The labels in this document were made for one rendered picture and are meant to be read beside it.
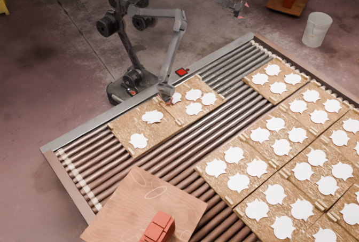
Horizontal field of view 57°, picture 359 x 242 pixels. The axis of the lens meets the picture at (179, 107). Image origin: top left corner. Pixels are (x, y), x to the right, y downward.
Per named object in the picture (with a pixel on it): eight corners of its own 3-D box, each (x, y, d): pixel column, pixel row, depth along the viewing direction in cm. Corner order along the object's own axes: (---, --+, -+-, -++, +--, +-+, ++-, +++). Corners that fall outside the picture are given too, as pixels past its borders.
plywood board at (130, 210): (80, 238, 175) (79, 237, 173) (134, 166, 203) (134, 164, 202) (161, 291, 159) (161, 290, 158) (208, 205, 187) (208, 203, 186)
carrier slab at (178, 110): (154, 99, 253) (154, 98, 252) (196, 76, 270) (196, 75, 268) (183, 128, 235) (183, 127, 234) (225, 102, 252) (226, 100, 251)
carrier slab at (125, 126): (106, 126, 236) (106, 124, 235) (153, 99, 253) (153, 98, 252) (134, 159, 218) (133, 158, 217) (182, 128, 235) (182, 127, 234)
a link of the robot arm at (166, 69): (181, 21, 227) (174, 18, 218) (188, 23, 225) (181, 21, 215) (163, 80, 238) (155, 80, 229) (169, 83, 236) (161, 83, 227)
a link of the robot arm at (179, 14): (189, 9, 223) (182, 6, 215) (187, 29, 225) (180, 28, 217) (135, 8, 244) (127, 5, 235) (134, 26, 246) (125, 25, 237)
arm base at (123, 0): (128, 7, 250) (126, -7, 240) (136, 12, 246) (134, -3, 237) (120, 13, 245) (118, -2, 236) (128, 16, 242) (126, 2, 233)
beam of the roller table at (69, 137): (41, 152, 229) (38, 147, 224) (249, 36, 315) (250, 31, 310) (46, 161, 224) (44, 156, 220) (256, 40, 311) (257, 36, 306)
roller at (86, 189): (79, 192, 208) (78, 188, 204) (282, 62, 289) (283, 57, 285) (83, 197, 205) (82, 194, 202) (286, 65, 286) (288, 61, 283)
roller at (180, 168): (100, 223, 195) (99, 219, 192) (305, 78, 276) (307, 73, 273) (104, 229, 193) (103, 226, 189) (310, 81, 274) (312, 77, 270)
